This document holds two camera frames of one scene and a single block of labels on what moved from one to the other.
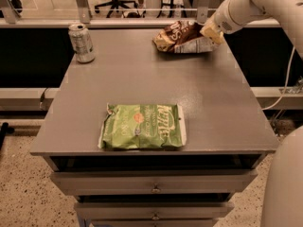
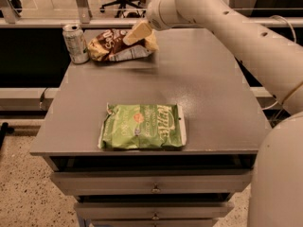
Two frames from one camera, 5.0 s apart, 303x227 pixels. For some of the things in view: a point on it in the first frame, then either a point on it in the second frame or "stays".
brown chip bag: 183,37 → 110,46
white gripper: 220,22 → 154,13
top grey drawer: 154,182 stays
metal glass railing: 113,7 stays
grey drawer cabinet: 227,133 stays
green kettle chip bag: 142,126 stays
